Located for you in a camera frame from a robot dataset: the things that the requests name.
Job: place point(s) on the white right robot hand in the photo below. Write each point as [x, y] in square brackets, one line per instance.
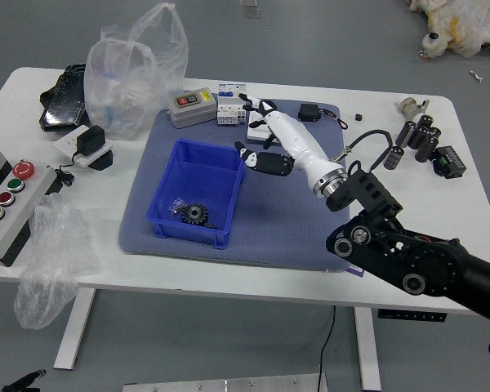
[298, 141]

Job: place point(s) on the black-white left robot hand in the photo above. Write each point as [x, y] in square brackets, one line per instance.
[18, 384]

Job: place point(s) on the big black bevel gear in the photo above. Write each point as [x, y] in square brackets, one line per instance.
[194, 214]

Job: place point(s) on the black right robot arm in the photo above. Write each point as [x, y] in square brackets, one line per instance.
[433, 261]

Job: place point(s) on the small black box module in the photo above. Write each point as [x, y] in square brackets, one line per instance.
[309, 112]

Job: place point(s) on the grey multi-button control box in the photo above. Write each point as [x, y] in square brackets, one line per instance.
[20, 204]

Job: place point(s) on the white circuit breaker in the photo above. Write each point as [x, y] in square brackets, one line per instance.
[228, 104]

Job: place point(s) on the white table leg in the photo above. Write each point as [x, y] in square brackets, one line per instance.
[75, 326]
[368, 351]

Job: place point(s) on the black cylindrical capacitor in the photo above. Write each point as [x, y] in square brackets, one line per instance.
[435, 132]
[420, 137]
[427, 149]
[424, 121]
[406, 132]
[396, 158]

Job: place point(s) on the blue plastic bin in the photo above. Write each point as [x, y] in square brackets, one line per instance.
[200, 175]

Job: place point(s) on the blue-grey table mat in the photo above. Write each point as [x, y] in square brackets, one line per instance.
[269, 241]

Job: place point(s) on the grey-white round connector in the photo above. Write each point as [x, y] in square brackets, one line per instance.
[409, 106]

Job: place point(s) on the crumpled clear plastic bag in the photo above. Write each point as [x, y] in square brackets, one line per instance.
[51, 261]

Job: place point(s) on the small clear screw bag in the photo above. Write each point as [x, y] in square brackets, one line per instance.
[176, 206]

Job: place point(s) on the black module with green terminals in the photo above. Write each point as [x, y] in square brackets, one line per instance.
[450, 162]

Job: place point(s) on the large clear plastic bag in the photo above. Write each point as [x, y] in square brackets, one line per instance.
[126, 94]

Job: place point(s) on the white scrap on floor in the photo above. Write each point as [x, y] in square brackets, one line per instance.
[476, 76]

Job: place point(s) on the black block under socket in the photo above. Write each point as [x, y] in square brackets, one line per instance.
[104, 160]

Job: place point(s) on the plastic-wrapped plush toy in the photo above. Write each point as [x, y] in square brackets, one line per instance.
[465, 24]

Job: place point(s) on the black power adapter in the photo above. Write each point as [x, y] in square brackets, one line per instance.
[90, 139]

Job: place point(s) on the black table height controller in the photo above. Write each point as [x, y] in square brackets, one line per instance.
[412, 316]

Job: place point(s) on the black glossy bag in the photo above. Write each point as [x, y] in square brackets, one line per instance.
[63, 104]

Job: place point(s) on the white switch plate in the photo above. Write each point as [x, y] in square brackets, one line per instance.
[257, 132]

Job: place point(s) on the grey push-button switch box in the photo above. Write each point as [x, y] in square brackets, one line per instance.
[190, 108]

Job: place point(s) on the white wall socket plate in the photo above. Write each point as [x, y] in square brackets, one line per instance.
[65, 143]

